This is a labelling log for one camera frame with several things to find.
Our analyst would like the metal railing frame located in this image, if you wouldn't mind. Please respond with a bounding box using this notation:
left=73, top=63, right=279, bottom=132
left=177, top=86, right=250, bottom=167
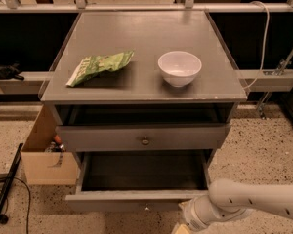
left=0, top=0, right=293, bottom=13

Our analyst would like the black bar with cable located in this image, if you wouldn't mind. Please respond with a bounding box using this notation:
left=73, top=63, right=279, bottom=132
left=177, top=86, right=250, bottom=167
left=0, top=143, right=31, bottom=234

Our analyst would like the green chip bag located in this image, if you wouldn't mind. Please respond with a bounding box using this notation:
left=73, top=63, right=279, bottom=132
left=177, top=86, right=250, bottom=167
left=66, top=51, right=134, bottom=88

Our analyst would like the grey top drawer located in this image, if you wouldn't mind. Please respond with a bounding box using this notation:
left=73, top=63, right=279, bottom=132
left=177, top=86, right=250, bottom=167
left=56, top=124, right=230, bottom=152

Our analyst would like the grey wooden drawer cabinet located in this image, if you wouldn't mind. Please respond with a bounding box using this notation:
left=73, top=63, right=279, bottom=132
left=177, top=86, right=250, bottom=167
left=38, top=9, right=249, bottom=168

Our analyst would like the grey drawer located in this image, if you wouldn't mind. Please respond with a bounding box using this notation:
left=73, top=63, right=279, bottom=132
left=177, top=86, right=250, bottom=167
left=65, top=150, right=209, bottom=212
left=56, top=124, right=230, bottom=152

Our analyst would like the white bowl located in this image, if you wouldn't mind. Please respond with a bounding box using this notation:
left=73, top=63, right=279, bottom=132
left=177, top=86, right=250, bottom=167
left=157, top=51, right=202, bottom=87

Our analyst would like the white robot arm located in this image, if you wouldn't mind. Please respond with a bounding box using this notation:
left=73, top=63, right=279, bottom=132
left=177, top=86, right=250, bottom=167
left=171, top=179, right=293, bottom=234

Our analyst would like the cardboard box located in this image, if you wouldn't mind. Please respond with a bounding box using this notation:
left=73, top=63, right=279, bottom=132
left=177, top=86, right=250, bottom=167
left=21, top=106, right=79, bottom=185

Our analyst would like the black bag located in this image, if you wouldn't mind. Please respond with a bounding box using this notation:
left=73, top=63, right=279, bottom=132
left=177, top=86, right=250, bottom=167
left=0, top=63, right=24, bottom=80

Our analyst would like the white cable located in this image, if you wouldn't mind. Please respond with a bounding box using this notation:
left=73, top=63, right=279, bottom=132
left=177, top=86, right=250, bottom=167
left=241, top=0, right=271, bottom=91

